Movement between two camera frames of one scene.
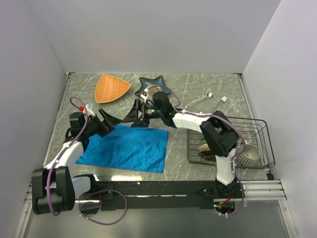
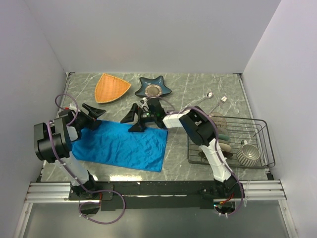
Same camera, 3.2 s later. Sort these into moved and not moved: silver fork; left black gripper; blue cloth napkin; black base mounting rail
Moved: left black gripper
Not moved: silver fork; black base mounting rail; blue cloth napkin
